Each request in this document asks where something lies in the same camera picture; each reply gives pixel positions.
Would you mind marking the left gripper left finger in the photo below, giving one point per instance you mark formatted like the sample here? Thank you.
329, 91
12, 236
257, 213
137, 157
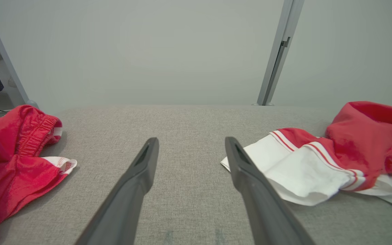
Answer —
124, 211

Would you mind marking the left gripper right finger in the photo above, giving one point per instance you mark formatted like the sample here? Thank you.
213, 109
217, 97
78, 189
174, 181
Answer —
267, 217

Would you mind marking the red shorts white stripe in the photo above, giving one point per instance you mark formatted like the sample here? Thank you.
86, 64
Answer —
15, 177

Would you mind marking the red jersey number 23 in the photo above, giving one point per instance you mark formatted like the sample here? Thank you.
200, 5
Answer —
362, 149

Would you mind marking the white shoe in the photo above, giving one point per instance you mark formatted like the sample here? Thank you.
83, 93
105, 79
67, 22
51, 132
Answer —
12, 82

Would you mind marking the grey end post foot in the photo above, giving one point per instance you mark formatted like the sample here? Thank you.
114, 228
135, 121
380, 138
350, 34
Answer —
32, 104

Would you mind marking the grey partition joint post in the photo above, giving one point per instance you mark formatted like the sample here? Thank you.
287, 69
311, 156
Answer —
277, 54

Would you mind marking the grey partition end post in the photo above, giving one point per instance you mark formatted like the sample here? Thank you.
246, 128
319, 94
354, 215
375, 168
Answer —
5, 56

